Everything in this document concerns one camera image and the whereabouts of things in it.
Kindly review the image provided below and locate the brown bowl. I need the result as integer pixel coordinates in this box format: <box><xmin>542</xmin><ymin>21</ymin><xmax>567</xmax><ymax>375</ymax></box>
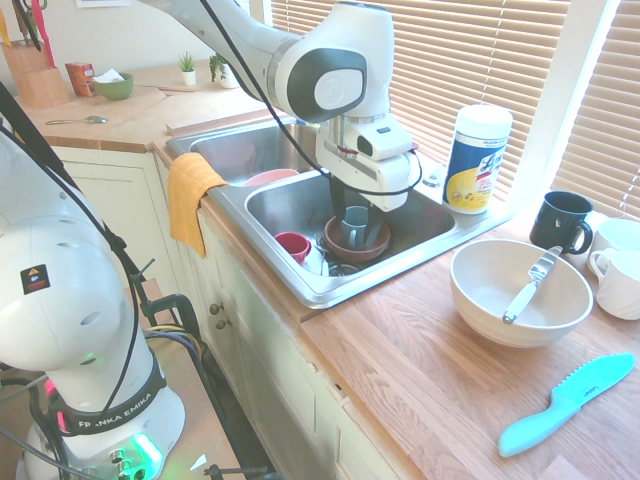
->
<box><xmin>323</xmin><ymin>215</ymin><xmax>392</xmax><ymax>262</ymax></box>

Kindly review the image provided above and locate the green bowl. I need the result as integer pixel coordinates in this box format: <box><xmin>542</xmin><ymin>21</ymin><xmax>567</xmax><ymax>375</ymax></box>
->
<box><xmin>92</xmin><ymin>72</ymin><xmax>135</xmax><ymax>101</ymax></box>

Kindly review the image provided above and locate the white mug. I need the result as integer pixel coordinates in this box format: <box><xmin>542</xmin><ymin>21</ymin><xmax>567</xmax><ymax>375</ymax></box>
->
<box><xmin>592</xmin><ymin>217</ymin><xmax>640</xmax><ymax>254</ymax></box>
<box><xmin>587</xmin><ymin>247</ymin><xmax>640</xmax><ymax>321</ymax></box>

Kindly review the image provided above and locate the teal plastic knife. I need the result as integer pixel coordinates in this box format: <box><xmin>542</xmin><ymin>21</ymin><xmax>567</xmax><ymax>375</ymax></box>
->
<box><xmin>497</xmin><ymin>352</ymin><xmax>637</xmax><ymax>459</ymax></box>

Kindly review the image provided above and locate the red cup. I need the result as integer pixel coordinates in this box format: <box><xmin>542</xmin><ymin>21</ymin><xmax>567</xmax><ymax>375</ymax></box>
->
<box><xmin>273</xmin><ymin>231</ymin><xmax>313</xmax><ymax>266</ymax></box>

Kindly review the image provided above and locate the metal spoon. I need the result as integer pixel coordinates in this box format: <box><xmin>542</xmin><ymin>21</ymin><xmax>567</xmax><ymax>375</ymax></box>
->
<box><xmin>44</xmin><ymin>115</ymin><xmax>109</xmax><ymax>127</ymax></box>

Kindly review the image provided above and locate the trailing plant white pot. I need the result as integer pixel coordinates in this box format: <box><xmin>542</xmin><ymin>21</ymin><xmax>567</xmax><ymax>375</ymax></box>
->
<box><xmin>208</xmin><ymin>52</ymin><xmax>242</xmax><ymax>91</ymax></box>

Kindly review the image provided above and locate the pink-handled knife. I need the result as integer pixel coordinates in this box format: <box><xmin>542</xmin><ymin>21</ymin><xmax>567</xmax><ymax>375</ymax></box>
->
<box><xmin>35</xmin><ymin>0</ymin><xmax>58</xmax><ymax>69</ymax></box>

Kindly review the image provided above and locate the pink bowl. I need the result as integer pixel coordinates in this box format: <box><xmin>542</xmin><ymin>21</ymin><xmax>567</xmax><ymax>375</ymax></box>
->
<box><xmin>242</xmin><ymin>168</ymin><xmax>301</xmax><ymax>189</ymax></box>

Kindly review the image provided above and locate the wide wooden window blind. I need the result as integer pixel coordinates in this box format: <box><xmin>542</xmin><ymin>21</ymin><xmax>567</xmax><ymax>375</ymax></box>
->
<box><xmin>269</xmin><ymin>0</ymin><xmax>572</xmax><ymax>202</ymax></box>

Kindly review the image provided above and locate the white-handled butter knife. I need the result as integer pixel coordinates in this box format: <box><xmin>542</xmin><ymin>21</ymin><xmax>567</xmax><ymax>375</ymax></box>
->
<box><xmin>501</xmin><ymin>245</ymin><xmax>564</xmax><ymax>326</ymax></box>

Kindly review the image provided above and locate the Lysol wipes canister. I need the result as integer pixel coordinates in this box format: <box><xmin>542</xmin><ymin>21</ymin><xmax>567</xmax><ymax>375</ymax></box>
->
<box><xmin>441</xmin><ymin>103</ymin><xmax>515</xmax><ymax>217</ymax></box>

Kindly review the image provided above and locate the white sink sprayer cap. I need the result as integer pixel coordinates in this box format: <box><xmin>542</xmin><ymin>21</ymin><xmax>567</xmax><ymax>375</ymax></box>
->
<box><xmin>422</xmin><ymin>163</ymin><xmax>447</xmax><ymax>190</ymax></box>

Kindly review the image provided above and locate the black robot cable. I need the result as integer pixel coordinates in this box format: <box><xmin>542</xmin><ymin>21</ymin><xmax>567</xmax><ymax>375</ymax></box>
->
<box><xmin>0</xmin><ymin>79</ymin><xmax>156</xmax><ymax>480</ymax></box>

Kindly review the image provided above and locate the cream kitchen cabinet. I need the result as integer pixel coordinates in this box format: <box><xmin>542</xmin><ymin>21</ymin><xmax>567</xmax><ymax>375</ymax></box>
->
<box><xmin>49</xmin><ymin>144</ymin><xmax>419</xmax><ymax>480</ymax></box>

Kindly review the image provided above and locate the narrow wooden window blind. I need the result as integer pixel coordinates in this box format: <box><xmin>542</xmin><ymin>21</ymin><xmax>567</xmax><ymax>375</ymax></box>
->
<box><xmin>548</xmin><ymin>0</ymin><xmax>640</xmax><ymax>222</ymax></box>

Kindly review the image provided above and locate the orange carton box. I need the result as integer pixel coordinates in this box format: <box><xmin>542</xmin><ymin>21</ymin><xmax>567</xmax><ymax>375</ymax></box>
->
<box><xmin>64</xmin><ymin>62</ymin><xmax>97</xmax><ymax>99</ymax></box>

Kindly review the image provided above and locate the black mug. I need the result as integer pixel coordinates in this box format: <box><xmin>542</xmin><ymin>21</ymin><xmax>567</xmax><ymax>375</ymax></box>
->
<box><xmin>528</xmin><ymin>190</ymin><xmax>595</xmax><ymax>257</ymax></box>

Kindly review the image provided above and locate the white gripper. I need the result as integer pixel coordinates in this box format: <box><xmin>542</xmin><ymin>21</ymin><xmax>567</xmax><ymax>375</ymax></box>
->
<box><xmin>317</xmin><ymin>139</ymin><xmax>424</xmax><ymax>248</ymax></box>

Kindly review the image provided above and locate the wooden knife block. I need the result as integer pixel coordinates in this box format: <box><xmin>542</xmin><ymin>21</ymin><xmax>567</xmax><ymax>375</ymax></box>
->
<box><xmin>1</xmin><ymin>40</ymin><xmax>70</xmax><ymax>110</ymax></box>

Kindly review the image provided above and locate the large beige bowl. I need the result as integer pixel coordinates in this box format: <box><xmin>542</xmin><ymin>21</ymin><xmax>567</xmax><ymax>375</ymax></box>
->
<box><xmin>448</xmin><ymin>238</ymin><xmax>595</xmax><ymax>350</ymax></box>

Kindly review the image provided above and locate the grey-blue cup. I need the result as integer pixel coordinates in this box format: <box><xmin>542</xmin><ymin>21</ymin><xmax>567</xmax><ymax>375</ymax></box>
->
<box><xmin>341</xmin><ymin>205</ymin><xmax>372</xmax><ymax>249</ymax></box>

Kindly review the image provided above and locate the metal sink drain strainer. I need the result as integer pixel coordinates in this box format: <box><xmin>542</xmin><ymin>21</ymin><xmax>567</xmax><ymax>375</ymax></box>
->
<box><xmin>327</xmin><ymin>261</ymin><xmax>362</xmax><ymax>279</ymax></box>

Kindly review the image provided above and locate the orange dish cloth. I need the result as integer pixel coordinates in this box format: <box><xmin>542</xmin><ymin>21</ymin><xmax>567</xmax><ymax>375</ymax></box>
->
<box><xmin>166</xmin><ymin>152</ymin><xmax>229</xmax><ymax>260</ymax></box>

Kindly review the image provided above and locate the stainless steel double sink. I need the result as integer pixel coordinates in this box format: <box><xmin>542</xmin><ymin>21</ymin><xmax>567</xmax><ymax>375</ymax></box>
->
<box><xmin>164</xmin><ymin>113</ymin><xmax>514</xmax><ymax>310</ymax></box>

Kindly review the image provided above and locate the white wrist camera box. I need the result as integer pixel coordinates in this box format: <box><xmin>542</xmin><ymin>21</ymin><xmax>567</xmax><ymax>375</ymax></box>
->
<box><xmin>344</xmin><ymin>118</ymin><xmax>417</xmax><ymax>162</ymax></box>

